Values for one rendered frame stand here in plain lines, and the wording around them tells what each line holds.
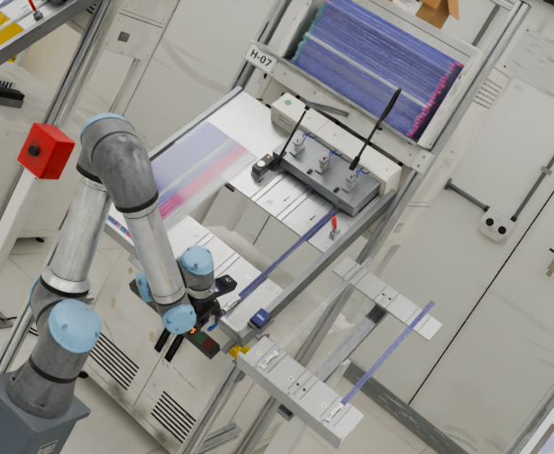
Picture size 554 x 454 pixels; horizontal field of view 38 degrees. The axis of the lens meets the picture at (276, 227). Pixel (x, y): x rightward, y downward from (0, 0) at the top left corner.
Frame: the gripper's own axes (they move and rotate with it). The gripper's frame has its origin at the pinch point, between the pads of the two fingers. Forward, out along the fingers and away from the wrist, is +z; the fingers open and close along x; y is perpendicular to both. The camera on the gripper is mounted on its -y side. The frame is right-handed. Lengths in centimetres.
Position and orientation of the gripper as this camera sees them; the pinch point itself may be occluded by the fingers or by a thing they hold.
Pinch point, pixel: (211, 320)
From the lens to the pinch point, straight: 225.8
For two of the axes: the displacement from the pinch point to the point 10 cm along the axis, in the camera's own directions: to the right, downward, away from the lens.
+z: -0.2, 5.8, 8.1
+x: 7.4, 5.5, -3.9
